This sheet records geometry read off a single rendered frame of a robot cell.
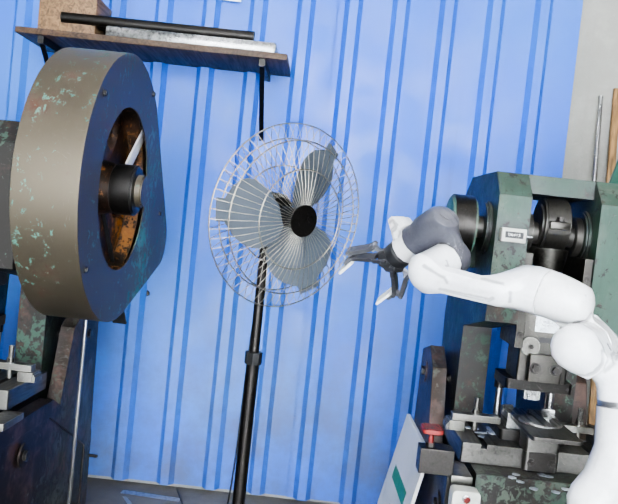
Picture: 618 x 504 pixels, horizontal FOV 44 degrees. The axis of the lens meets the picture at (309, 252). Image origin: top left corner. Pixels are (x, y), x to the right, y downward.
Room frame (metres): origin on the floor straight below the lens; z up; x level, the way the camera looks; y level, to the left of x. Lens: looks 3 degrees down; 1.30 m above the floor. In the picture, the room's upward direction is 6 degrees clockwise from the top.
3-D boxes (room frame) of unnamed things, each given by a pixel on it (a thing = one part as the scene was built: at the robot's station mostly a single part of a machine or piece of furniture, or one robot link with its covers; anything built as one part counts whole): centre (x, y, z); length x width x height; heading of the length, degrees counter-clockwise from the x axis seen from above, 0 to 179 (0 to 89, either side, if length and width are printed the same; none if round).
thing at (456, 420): (2.36, -0.56, 0.76); 0.17 x 0.06 x 0.10; 90
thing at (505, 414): (2.35, -0.73, 0.76); 0.15 x 0.09 x 0.05; 90
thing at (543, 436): (2.18, -0.72, 0.72); 0.25 x 0.14 x 0.14; 0
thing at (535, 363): (2.31, -0.73, 1.04); 0.17 x 0.15 x 0.30; 0
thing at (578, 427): (2.36, -0.89, 0.76); 0.17 x 0.06 x 0.10; 90
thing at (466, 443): (2.36, -0.73, 0.68); 0.45 x 0.30 x 0.06; 90
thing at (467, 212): (2.38, -0.48, 1.31); 0.22 x 0.12 x 0.22; 0
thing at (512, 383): (2.36, -0.73, 0.86); 0.20 x 0.16 x 0.05; 90
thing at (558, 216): (2.36, -0.73, 1.27); 0.21 x 0.12 x 0.34; 0
